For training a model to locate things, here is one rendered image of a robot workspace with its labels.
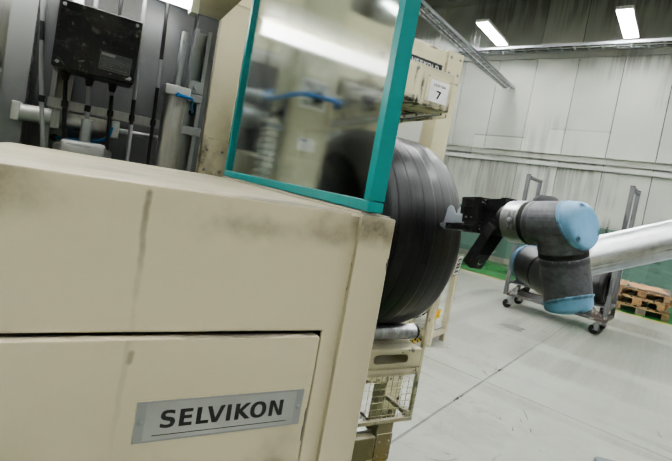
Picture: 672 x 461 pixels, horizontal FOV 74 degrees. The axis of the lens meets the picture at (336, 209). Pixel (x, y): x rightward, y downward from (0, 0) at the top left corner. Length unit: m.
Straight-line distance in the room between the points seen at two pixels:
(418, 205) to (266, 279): 0.77
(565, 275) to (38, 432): 0.82
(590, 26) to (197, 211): 13.34
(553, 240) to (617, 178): 11.57
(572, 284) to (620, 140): 11.72
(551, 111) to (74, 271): 12.87
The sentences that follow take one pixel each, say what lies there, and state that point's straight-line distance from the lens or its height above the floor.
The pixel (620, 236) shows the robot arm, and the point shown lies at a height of 1.29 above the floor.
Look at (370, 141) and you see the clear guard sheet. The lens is 0.47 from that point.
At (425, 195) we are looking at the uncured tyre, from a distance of 1.16.
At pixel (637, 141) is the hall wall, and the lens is 12.59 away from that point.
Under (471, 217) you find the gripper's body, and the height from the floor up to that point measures 1.27.
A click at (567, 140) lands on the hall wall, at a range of 12.80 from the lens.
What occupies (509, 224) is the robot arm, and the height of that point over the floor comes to 1.27.
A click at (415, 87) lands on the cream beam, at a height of 1.69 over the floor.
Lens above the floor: 1.29
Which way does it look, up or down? 3 degrees down
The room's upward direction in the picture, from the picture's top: 10 degrees clockwise
